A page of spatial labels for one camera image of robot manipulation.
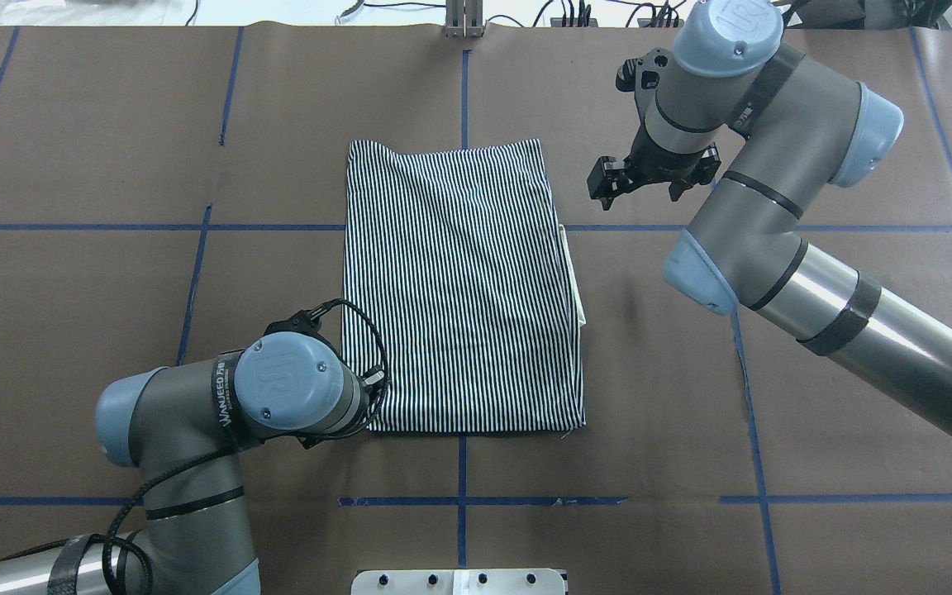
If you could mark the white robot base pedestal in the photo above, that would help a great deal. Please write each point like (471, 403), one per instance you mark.
(461, 581)

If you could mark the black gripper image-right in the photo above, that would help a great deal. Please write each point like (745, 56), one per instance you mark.
(308, 439)

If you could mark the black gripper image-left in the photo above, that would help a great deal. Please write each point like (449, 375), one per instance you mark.
(659, 164)

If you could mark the navy white striped polo shirt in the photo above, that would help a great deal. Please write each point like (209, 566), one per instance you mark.
(460, 260)

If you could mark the aluminium frame post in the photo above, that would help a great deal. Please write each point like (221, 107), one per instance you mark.
(464, 19)

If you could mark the silver robot arm image-right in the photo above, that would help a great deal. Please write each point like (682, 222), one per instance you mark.
(318, 376)

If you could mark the silver robot arm image-left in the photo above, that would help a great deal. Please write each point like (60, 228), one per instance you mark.
(767, 129)

